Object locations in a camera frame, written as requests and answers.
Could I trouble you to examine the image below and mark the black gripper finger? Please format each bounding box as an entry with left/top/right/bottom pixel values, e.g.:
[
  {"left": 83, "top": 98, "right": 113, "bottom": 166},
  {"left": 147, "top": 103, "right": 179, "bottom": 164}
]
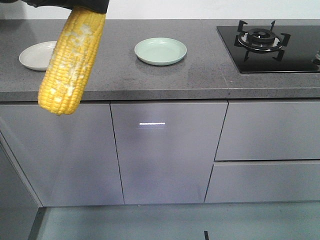
[{"left": 22, "top": 0, "right": 110, "bottom": 13}]

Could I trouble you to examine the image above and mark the pale yellow corn cob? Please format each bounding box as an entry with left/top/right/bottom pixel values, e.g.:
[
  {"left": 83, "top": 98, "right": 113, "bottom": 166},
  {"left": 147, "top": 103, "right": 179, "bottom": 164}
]
[{"left": 37, "top": 6, "right": 106, "bottom": 116}]

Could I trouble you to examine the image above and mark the grey cabinet door far left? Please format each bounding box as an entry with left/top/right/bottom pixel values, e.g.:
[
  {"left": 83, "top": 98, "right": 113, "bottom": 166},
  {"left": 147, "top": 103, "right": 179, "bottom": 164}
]
[{"left": 0, "top": 103, "right": 124, "bottom": 207}]

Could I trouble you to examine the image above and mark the grey cabinet door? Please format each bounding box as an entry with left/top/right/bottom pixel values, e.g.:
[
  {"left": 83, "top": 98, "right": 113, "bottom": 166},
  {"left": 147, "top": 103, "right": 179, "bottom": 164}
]
[
  {"left": 110, "top": 101, "right": 228, "bottom": 204},
  {"left": 0, "top": 103, "right": 124, "bottom": 207}
]

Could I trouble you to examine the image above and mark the grey middle cabinet door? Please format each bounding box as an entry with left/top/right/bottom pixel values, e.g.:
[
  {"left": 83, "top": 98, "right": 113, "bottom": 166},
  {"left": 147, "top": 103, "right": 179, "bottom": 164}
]
[{"left": 110, "top": 101, "right": 228, "bottom": 204}]

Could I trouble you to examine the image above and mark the black gas burner grate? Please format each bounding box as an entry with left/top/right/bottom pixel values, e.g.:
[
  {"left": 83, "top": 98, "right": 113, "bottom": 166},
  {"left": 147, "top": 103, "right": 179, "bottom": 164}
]
[{"left": 234, "top": 20, "right": 291, "bottom": 62}]

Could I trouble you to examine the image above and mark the grey upper drawer front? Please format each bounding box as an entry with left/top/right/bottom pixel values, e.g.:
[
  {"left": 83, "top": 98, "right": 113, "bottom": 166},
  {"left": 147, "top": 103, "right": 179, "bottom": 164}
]
[{"left": 215, "top": 99, "right": 320, "bottom": 161}]

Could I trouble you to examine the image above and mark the grey drawer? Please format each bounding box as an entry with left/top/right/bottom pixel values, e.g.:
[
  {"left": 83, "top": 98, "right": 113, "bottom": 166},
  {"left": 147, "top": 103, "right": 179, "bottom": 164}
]
[
  {"left": 215, "top": 99, "right": 320, "bottom": 161},
  {"left": 205, "top": 160, "right": 320, "bottom": 203}
]

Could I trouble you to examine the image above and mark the black glass gas hob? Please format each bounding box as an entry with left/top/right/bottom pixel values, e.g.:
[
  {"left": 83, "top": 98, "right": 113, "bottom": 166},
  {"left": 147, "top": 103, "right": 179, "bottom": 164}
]
[{"left": 217, "top": 21, "right": 320, "bottom": 74}]

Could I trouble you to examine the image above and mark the grey lower drawer front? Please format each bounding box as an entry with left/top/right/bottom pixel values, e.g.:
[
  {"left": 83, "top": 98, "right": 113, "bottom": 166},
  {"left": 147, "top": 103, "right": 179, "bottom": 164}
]
[{"left": 205, "top": 160, "right": 320, "bottom": 203}]

